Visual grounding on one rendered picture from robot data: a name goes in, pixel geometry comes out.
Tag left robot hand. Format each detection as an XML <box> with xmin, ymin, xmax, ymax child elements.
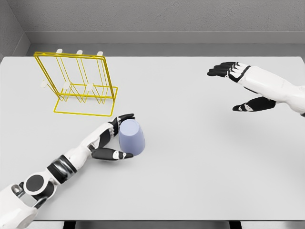
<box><xmin>80</xmin><ymin>113</ymin><xmax>135</xmax><ymax>161</ymax></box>

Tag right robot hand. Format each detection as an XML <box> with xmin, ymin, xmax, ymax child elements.
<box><xmin>206</xmin><ymin>62</ymin><xmax>280</xmax><ymax>112</ymax></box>

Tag lavender plastic cup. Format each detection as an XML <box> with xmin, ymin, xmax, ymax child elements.
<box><xmin>118</xmin><ymin>119</ymin><xmax>146</xmax><ymax>156</ymax></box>

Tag yellow wire cup holder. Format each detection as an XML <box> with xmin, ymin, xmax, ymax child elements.
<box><xmin>33</xmin><ymin>48</ymin><xmax>119</xmax><ymax>117</ymax></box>

